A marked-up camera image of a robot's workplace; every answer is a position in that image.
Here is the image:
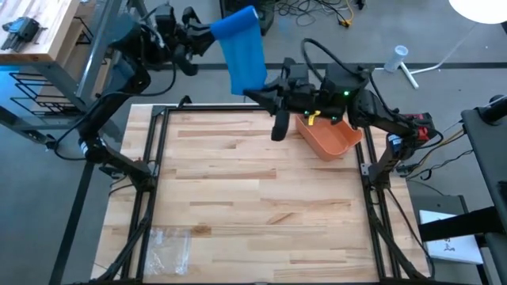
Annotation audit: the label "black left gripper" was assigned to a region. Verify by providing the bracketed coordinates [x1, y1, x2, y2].
[173, 6, 218, 77]

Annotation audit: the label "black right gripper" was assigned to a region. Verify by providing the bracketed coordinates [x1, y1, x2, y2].
[242, 57, 322, 143]

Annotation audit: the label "blue elastic bandage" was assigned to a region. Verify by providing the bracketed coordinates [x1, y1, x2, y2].
[209, 5, 269, 96]

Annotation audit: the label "clear plastic zip bag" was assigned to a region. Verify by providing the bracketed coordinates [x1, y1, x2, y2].
[143, 227, 192, 277]

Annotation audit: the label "black computer case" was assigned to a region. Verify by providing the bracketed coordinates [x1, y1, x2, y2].
[219, 0, 276, 37]

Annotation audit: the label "orange plastic bin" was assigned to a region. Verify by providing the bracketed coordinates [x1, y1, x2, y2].
[295, 114, 364, 162]

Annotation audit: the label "white plastic bottle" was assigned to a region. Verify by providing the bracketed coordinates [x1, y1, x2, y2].
[383, 44, 410, 74]

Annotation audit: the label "white lamp stand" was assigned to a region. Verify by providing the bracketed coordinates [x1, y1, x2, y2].
[370, 21, 482, 90]

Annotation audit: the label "black crate with red tool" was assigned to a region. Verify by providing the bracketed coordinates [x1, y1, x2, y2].
[390, 112, 438, 158]

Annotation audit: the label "black device on workbench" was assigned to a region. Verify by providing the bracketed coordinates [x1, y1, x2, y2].
[1, 16, 48, 52]

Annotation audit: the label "grey flat case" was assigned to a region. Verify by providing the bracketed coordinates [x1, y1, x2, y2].
[410, 194, 468, 217]

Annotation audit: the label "white round lamp shade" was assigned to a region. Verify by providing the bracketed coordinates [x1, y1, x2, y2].
[448, 0, 507, 25]

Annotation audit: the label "black desk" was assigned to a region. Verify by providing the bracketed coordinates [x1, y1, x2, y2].
[417, 94, 507, 285]

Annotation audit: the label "white box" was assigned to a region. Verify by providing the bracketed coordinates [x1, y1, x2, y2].
[418, 209, 485, 265]

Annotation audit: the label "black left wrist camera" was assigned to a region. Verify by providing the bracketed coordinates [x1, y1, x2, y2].
[153, 3, 178, 43]

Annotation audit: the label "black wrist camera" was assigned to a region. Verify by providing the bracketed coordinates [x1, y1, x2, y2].
[153, 3, 178, 43]
[320, 63, 372, 122]

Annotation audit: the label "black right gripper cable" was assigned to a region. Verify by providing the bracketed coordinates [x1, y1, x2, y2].
[299, 37, 346, 84]

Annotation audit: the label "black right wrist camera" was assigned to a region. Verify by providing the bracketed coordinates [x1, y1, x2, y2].
[320, 63, 372, 122]

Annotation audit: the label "tangled floor cables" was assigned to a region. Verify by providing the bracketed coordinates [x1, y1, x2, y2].
[275, 0, 368, 29]

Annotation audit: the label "wooden workbench with grey frame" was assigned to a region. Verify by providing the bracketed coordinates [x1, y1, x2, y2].
[0, 0, 139, 143]

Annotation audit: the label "black wire rack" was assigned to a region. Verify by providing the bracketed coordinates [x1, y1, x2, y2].
[10, 70, 86, 118]

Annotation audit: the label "black and yellow wire bundle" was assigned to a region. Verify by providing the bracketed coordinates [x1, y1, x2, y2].
[403, 126, 475, 183]

